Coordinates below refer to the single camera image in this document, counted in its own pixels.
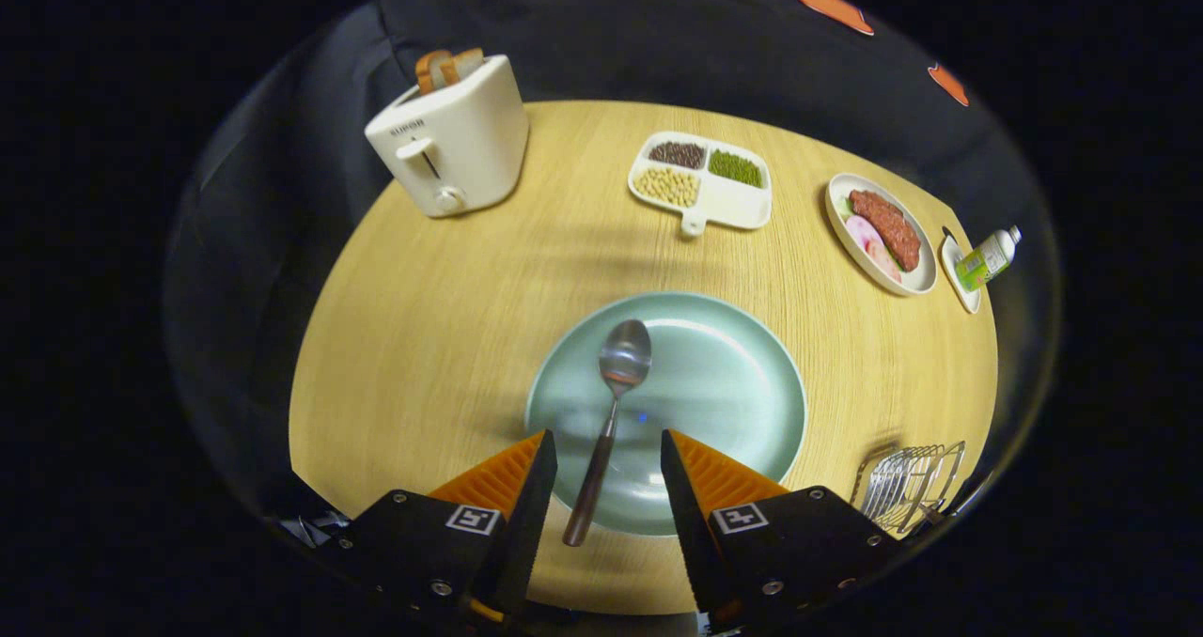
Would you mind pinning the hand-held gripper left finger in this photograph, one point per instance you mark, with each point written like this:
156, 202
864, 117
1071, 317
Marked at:
526, 534

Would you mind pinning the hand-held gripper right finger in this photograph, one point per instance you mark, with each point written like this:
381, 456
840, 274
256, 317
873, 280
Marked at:
691, 534

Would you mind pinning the pale green round plate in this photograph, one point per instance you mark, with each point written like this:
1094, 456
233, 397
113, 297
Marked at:
724, 383

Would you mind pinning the white divided snack tray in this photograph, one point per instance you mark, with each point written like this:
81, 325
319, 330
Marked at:
733, 207

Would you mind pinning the reddish ham slice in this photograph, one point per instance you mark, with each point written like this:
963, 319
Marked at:
883, 261

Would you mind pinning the white oval food plate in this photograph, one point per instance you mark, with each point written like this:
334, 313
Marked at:
916, 285

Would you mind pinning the pale pink ham slice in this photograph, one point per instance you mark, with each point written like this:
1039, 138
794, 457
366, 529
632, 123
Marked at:
860, 233

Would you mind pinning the pile of yellow soybeans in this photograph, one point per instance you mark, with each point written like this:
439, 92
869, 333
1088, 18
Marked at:
667, 186

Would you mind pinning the brown grilled steak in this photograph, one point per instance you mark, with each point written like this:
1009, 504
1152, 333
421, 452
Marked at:
888, 228

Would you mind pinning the white square coaster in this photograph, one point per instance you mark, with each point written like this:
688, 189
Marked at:
960, 289

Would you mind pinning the pile of green beans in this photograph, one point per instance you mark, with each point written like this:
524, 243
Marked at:
735, 168

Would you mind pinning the pile of dark beans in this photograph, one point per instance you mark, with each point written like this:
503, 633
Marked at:
677, 155

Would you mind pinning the green label drink bottle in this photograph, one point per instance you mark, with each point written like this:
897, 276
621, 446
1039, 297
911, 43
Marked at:
982, 263

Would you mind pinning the cream white toaster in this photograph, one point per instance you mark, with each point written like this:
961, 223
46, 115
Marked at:
470, 139

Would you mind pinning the brown toast slice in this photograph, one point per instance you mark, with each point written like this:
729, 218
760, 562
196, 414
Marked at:
430, 69
467, 62

